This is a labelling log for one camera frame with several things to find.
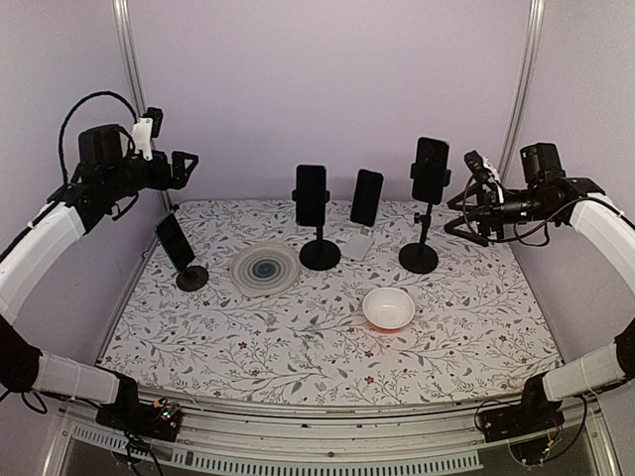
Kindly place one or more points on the black round-base phone stand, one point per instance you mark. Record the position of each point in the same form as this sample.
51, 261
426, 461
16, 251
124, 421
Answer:
319, 254

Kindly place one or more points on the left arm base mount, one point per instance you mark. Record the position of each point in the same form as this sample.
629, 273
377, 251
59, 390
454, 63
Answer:
160, 419

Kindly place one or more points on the purple-backed black phone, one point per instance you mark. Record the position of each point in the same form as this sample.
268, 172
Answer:
429, 172

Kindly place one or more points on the right aluminium frame post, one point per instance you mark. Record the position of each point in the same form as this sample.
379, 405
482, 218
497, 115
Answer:
528, 60

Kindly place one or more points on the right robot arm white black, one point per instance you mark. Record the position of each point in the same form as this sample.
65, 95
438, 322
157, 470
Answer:
551, 197

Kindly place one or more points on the swirl patterned plate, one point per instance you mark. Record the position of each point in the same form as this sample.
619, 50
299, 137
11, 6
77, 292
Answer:
265, 269

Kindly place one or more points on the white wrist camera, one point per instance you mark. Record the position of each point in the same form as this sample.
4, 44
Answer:
145, 130
485, 173

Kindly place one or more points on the tall black phone stand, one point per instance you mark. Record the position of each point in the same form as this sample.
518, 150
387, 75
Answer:
420, 258

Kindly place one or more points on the white folding phone stand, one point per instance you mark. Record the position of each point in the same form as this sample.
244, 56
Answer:
358, 244

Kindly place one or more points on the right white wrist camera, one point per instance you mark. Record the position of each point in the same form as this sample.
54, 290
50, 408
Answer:
485, 173

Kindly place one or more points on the left aluminium frame post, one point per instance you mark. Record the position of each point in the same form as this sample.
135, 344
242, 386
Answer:
124, 32

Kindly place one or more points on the aluminium frame post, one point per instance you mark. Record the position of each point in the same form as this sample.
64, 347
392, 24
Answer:
124, 32
528, 60

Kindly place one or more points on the blue-edged black phone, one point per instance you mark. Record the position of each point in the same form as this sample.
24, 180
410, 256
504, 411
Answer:
310, 195

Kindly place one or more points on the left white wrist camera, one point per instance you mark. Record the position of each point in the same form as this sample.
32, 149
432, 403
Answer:
145, 130

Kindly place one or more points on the front aluminium rail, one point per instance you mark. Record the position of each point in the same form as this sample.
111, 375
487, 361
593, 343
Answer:
228, 437

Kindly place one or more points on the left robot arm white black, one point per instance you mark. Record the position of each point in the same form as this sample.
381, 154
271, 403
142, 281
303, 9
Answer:
113, 164

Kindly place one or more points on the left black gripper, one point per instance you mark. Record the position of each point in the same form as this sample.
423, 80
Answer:
166, 180

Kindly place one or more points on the floral patterned table mat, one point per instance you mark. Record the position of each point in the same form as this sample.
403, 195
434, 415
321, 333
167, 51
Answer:
477, 331

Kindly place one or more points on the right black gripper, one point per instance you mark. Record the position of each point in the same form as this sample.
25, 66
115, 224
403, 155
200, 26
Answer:
489, 212

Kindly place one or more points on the short black phone stand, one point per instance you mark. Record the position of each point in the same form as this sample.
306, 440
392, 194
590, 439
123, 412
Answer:
192, 278

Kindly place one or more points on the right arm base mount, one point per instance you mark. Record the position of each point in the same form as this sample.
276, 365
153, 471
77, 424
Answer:
534, 413

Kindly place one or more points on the white bowl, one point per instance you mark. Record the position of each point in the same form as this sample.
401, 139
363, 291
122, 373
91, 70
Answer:
388, 308

